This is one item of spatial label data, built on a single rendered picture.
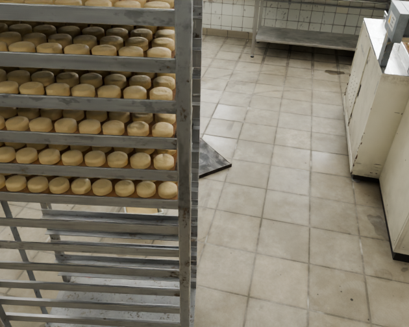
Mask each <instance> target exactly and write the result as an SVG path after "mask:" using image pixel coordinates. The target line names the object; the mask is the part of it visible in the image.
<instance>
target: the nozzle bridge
mask: <svg viewBox="0 0 409 327"><path fill-rule="evenodd" d="M384 28H385V29H386V34H385V37H384V41H383V43H382V47H381V50H380V54H379V56H378V63H379V66H380V67H387V65H388V61H389V59H390V55H391V51H392V49H393V45H394V43H401V42H407V43H409V1H394V0H392V1H391V5H390V9H389V12H388V15H387V18H386V22H385V25H384Z"/></svg>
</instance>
